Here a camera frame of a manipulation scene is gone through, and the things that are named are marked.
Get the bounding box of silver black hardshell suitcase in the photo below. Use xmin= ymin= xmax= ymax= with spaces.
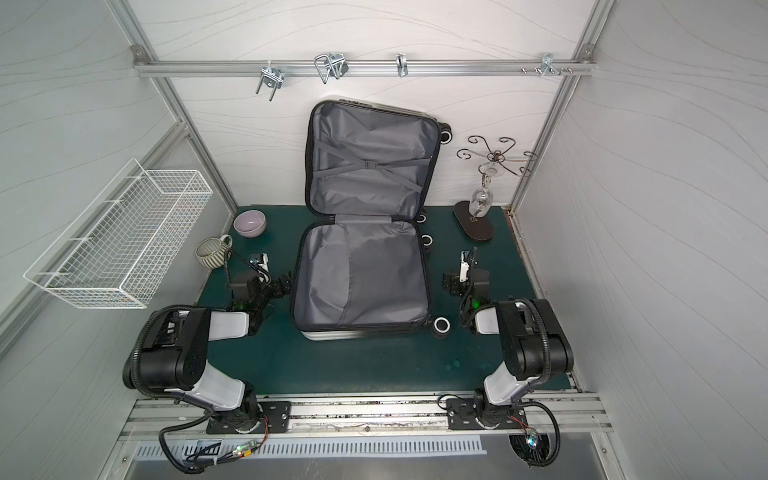
xmin=290 ymin=100 xmax=451 ymax=341

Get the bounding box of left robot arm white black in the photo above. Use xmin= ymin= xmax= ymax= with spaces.
xmin=122 ymin=268 xmax=292 ymax=433

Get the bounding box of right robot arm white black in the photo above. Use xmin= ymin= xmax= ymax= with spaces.
xmin=442 ymin=270 xmax=575 ymax=429

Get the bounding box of striped ceramic mug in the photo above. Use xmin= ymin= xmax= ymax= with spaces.
xmin=195 ymin=234 xmax=233 ymax=270

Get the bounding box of purple ceramic bowl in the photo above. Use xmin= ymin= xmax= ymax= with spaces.
xmin=233 ymin=210 xmax=267 ymax=238

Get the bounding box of green table mat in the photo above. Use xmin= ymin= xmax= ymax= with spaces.
xmin=208 ymin=206 xmax=537 ymax=395

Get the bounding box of clear wine glass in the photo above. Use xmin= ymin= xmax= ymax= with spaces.
xmin=468 ymin=162 xmax=498 ymax=220

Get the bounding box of black metal hook stand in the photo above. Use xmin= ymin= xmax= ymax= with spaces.
xmin=452 ymin=134 xmax=538 ymax=244

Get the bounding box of white vent grille strip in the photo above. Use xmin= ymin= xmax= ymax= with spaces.
xmin=134 ymin=435 xmax=487 ymax=461

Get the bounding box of metal U-bolt clamp left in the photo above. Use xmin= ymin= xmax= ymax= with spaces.
xmin=255 ymin=64 xmax=285 ymax=101

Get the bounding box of metal u-bolt clamp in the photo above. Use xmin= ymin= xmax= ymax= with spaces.
xmin=313 ymin=53 xmax=349 ymax=84
xmin=255 ymin=64 xmax=285 ymax=101

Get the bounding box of small metal hook clamp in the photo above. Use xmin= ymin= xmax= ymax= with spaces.
xmin=395 ymin=53 xmax=408 ymax=78

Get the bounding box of metal U-bolt clamp middle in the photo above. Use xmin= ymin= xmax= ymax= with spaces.
xmin=313 ymin=53 xmax=349 ymax=84

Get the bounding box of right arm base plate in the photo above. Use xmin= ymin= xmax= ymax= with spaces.
xmin=438 ymin=396 xmax=528 ymax=431

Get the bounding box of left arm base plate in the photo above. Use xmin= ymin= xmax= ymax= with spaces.
xmin=205 ymin=400 xmax=292 ymax=435

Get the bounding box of white wire basket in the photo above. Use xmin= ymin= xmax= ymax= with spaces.
xmin=23 ymin=159 xmax=213 ymax=310

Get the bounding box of left black base cable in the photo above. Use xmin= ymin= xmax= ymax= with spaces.
xmin=158 ymin=409 xmax=271 ymax=475

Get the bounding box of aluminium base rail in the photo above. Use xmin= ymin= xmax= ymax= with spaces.
xmin=118 ymin=391 xmax=614 ymax=443

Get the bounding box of metal bracket clamp right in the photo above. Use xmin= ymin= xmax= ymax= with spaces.
xmin=520 ymin=53 xmax=573 ymax=77

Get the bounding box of aluminium cross rail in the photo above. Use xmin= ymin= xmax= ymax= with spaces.
xmin=134 ymin=58 xmax=597 ymax=78

